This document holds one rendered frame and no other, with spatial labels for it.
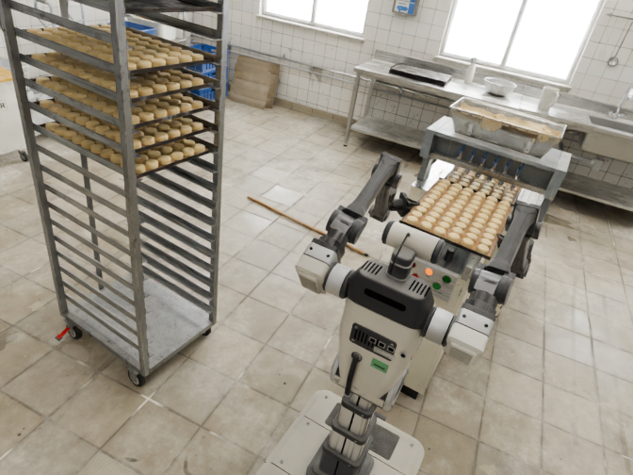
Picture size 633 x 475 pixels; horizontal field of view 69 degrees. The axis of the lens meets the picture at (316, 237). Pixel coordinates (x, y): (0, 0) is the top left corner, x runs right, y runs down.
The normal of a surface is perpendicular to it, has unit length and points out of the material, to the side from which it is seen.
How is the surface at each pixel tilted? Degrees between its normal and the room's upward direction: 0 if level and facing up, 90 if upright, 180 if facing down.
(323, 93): 90
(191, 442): 0
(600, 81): 90
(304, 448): 0
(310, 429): 0
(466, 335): 30
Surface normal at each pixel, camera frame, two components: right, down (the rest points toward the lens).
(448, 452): 0.14, -0.83
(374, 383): -0.48, 0.41
